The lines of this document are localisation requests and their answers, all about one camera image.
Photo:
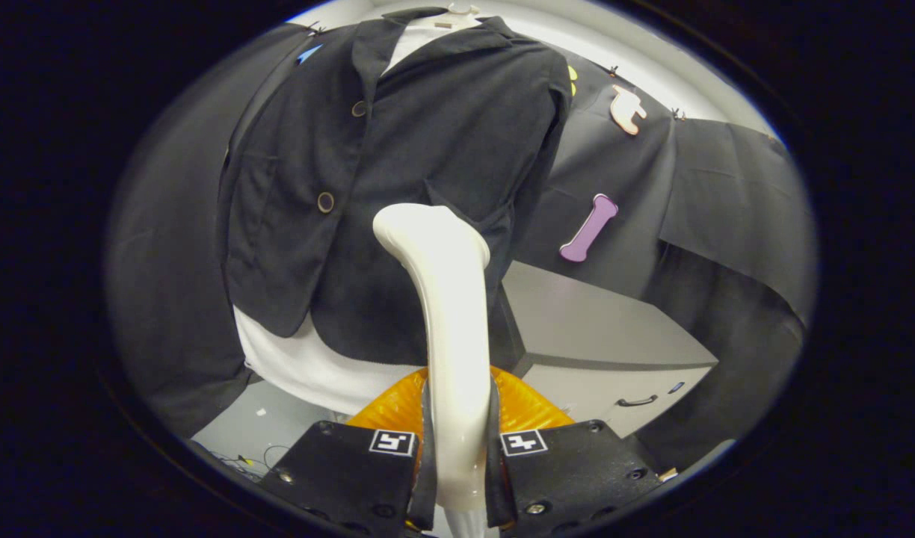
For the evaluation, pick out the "black suit jacket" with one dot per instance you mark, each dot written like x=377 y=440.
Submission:
x=427 y=134

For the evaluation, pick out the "grey cabinet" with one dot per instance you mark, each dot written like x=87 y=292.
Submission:
x=592 y=321

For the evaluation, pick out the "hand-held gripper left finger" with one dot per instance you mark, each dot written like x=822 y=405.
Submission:
x=345 y=478

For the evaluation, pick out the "white clothes hanger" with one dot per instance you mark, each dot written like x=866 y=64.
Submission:
x=461 y=9

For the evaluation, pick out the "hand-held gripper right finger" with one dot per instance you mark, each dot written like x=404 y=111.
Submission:
x=570 y=471

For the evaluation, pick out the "black backdrop cloth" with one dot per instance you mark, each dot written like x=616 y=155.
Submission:
x=726 y=187

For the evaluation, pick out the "white garment steamer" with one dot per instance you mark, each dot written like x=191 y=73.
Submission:
x=450 y=314

